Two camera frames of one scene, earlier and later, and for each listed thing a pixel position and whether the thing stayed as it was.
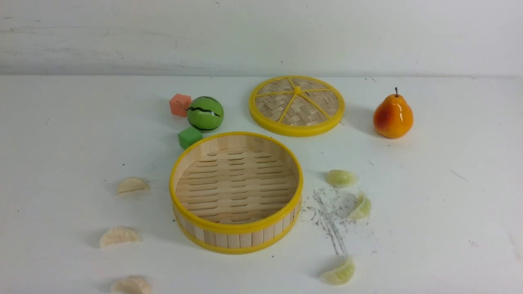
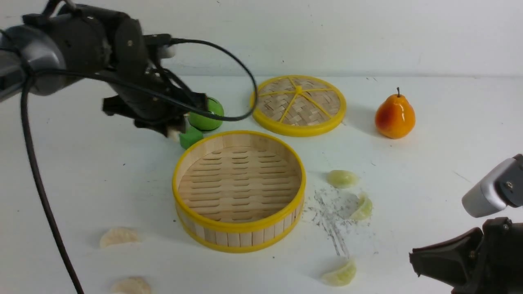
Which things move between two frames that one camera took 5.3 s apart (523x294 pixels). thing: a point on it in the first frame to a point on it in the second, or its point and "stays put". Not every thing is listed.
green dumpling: [340, 178] stays put
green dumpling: [363, 209] stays put
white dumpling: [132, 282] stays put
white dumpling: [132, 184] to [174, 134]
